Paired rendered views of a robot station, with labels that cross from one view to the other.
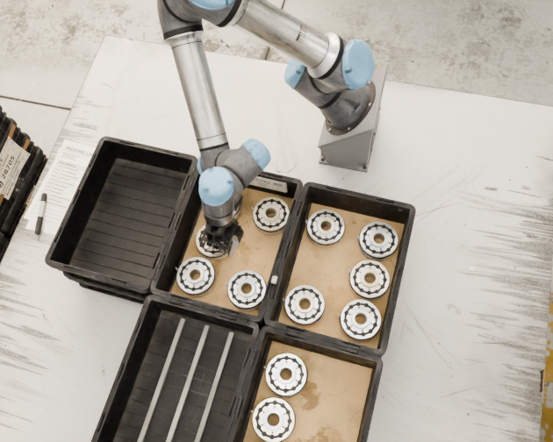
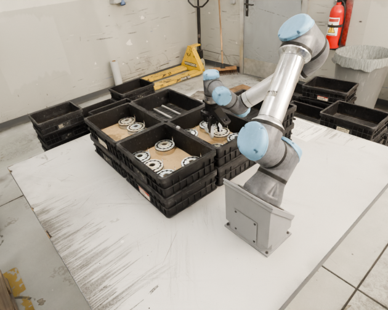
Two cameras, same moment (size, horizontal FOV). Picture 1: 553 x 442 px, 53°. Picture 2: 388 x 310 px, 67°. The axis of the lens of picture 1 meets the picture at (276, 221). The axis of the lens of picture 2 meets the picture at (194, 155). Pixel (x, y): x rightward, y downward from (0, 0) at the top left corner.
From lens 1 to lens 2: 164 cm
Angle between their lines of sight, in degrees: 69
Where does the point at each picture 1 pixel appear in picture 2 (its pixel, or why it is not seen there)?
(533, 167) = not seen: outside the picture
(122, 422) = (175, 106)
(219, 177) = (211, 72)
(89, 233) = (255, 111)
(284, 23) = (276, 79)
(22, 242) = not seen: hidden behind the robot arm
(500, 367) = (72, 222)
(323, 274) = (172, 159)
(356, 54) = (252, 130)
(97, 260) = not seen: hidden behind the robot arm
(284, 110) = (302, 208)
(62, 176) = (303, 125)
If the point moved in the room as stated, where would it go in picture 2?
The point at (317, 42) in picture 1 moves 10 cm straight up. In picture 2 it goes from (265, 105) to (267, 76)
